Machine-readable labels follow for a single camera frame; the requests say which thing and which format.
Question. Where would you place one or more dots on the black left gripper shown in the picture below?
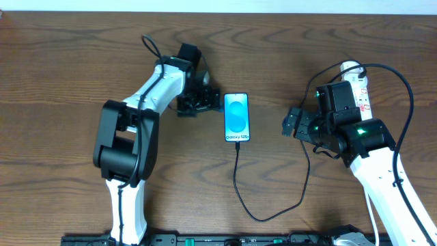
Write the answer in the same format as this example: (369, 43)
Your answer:
(203, 100)

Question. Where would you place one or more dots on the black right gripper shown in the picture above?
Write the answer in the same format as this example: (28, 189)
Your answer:
(301, 124)

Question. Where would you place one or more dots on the blue Galaxy smartphone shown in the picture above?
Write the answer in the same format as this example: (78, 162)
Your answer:
(236, 115)

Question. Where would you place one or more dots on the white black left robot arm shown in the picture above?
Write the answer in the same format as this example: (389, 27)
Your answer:
(126, 146)

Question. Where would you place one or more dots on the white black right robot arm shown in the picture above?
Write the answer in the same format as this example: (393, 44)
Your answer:
(343, 124)

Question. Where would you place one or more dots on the white USB charger plug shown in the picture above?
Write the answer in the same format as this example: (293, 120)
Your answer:
(355, 71)

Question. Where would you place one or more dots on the white power strip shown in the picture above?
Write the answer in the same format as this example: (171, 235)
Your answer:
(361, 96)

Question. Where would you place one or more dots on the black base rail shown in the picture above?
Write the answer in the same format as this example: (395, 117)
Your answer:
(298, 238)

